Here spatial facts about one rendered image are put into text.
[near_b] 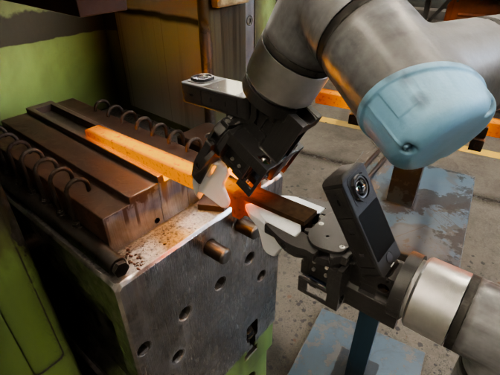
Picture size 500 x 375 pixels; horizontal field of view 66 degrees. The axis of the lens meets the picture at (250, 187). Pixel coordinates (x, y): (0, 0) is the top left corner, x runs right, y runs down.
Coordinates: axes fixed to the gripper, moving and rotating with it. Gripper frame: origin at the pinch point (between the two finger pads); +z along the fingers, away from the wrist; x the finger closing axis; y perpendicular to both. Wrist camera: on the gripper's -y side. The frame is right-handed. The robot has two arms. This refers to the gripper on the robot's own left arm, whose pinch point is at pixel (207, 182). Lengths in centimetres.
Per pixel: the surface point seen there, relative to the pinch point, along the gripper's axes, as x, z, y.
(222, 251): 0.7, 10.5, 7.5
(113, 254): -13.7, 8.0, -0.8
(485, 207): 189, 78, 70
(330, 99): 35.1, -0.9, -1.5
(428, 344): 80, 75, 74
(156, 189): -3.1, 6.6, -5.5
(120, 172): -4.6, 9.0, -11.9
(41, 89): 4, 28, -49
